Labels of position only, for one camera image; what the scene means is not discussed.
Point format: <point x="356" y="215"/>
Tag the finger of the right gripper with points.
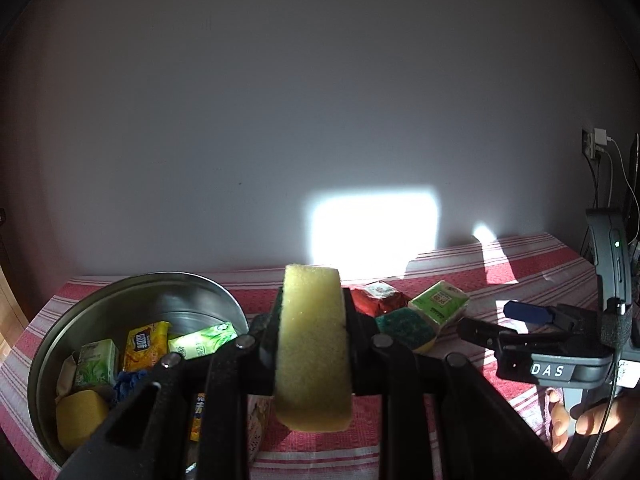
<point x="562" y="316"/>
<point x="502" y="339"/>

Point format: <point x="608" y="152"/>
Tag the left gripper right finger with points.
<point x="381" y="366"/>

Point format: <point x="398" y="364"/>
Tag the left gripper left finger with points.
<point x="236" y="411"/>

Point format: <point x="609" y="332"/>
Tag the green tissue pack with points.
<point x="97" y="365"/>
<point x="203" y="342"/>
<point x="440" y="305"/>

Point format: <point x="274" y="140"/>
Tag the yellow green scouring sponge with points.
<point x="312" y="389"/>

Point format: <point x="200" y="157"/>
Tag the yellow snack packet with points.
<point x="145" y="346"/>
<point x="197" y="418"/>

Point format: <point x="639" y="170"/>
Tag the blue cloth bundle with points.
<point x="126" y="382"/>

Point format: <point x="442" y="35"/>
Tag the beige paper packet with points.
<point x="66" y="377"/>

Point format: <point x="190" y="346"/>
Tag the person right hand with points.
<point x="588" y="423"/>

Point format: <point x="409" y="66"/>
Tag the green topped scouring sponge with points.
<point x="408" y="327"/>

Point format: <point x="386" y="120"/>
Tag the red foil snack packet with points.
<point x="378" y="298"/>

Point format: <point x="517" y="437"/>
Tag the round metal basin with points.
<point x="187" y="301"/>

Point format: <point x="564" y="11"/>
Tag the wall power socket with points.
<point x="593" y="141"/>

